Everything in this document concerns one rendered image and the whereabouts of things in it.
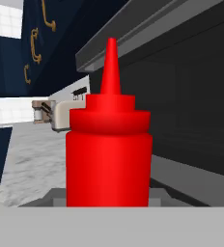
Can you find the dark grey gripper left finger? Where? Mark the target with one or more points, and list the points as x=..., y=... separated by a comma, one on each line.
x=54, y=197

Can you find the red condiment squeeze bottle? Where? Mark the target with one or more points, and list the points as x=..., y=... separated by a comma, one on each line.
x=109, y=160

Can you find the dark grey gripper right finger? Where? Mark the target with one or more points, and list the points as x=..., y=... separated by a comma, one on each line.
x=157, y=197

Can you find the grey range hood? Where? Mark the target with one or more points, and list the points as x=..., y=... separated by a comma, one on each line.
x=139, y=29

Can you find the cream toaster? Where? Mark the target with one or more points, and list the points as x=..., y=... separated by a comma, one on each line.
x=61, y=115

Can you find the brown and white coffee machine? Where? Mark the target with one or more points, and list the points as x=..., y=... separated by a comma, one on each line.
x=40, y=112

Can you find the black appliance front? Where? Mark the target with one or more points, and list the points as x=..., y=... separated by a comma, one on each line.
x=194, y=112

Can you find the navy wall cupboard run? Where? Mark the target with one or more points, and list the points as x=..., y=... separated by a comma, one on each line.
x=65, y=38

